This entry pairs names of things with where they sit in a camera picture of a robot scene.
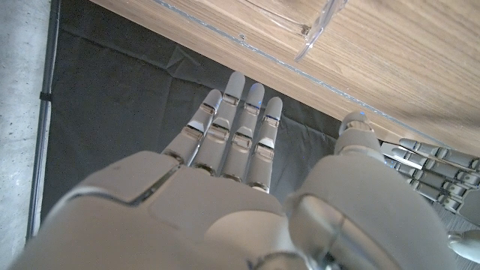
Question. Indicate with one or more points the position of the black backdrop stand pole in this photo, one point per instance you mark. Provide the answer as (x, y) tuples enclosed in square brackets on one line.
[(47, 93)]

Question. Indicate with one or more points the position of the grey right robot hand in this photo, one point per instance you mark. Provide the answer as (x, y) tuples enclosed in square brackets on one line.
[(187, 217)]

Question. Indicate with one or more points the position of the wooden table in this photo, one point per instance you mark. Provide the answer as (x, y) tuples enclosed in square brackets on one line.
[(285, 65)]

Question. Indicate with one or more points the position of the clear plastic glasses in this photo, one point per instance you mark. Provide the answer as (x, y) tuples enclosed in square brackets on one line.
[(318, 26)]

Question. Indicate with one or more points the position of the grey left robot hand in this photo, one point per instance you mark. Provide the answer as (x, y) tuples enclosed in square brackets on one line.
[(442, 172)]

